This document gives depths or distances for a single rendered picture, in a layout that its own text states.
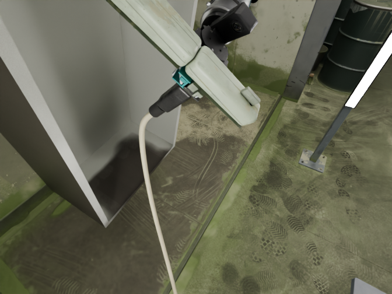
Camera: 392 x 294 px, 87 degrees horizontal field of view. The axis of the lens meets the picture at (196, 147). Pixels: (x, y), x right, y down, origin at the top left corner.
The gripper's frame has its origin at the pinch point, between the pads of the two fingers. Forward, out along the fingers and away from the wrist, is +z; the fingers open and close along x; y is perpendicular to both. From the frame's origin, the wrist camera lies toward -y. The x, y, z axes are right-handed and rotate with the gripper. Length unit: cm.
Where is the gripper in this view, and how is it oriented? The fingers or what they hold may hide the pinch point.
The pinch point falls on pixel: (193, 83)
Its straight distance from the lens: 37.8
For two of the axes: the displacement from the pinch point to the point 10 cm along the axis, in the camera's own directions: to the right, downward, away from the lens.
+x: -7.0, -5.5, -4.5
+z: -3.3, 8.1, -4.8
